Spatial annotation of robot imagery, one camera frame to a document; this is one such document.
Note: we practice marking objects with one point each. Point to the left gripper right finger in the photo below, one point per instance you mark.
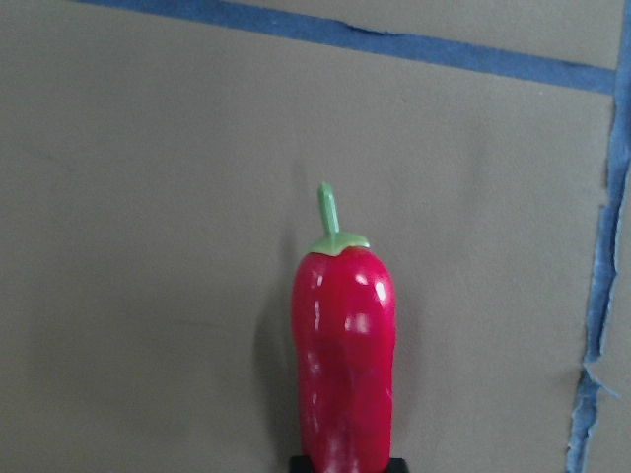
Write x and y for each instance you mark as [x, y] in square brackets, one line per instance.
[397, 465]

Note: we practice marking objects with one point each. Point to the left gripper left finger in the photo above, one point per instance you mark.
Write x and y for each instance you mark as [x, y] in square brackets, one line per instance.
[300, 464]

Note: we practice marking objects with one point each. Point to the red chili pepper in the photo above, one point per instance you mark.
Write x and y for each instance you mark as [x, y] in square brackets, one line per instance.
[343, 317]

